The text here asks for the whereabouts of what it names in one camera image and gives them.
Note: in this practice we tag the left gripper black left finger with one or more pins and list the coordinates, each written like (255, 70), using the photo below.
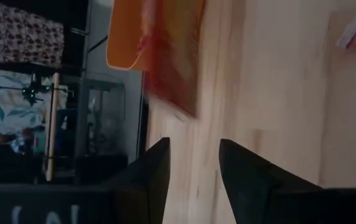
(140, 193)

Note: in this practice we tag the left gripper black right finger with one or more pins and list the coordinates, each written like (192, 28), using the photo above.
(259, 193)

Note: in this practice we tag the grey glass cabinet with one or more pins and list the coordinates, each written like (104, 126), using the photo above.
(103, 118)

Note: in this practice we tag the wooden rod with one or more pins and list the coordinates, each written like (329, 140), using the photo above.
(52, 124)

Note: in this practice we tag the orange plastic basket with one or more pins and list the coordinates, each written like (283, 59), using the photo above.
(125, 37)

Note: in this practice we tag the floral printed cloth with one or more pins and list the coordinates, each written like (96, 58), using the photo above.
(7, 99)

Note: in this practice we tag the brown patterned cloth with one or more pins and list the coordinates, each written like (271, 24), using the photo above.
(22, 34)

